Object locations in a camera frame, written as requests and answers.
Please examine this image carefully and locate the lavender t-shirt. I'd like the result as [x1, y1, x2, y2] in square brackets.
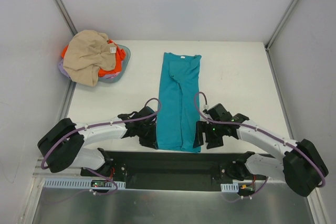
[58, 59, 124, 83]

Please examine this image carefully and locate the right corner aluminium post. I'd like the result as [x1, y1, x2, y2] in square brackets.
[265, 0, 300, 52]

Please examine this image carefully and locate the orange t-shirt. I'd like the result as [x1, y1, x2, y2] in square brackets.
[61, 46, 127, 77]

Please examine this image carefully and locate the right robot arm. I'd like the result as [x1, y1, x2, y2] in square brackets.
[194, 103, 329, 197]

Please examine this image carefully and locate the slotted cable duct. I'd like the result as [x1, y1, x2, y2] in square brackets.
[220, 183, 239, 193]
[44, 178, 116, 190]

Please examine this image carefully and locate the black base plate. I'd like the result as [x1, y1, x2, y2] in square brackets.
[80, 151, 267, 193]

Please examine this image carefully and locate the teal t-shirt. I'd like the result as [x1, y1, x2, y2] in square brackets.
[156, 52, 202, 153]

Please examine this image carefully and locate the corner aluminium post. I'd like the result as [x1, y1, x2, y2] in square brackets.
[53, 0, 78, 36]
[265, 0, 300, 52]

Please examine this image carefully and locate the blue-grey plastic basket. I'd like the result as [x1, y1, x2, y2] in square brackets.
[57, 41, 132, 85]

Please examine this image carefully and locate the right slotted cable duct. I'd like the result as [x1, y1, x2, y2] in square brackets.
[220, 183, 239, 193]

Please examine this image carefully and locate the beige t-shirt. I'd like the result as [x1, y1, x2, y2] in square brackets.
[63, 30, 117, 87]

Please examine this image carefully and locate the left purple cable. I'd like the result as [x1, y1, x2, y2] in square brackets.
[41, 98, 161, 196]

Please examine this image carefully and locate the left corner aluminium post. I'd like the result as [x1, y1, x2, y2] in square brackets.
[53, 0, 78, 36]

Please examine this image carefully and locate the left slotted cable duct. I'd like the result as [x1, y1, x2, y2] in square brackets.
[44, 178, 116, 190]

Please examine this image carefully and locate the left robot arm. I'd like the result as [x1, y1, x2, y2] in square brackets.
[37, 106, 157, 176]

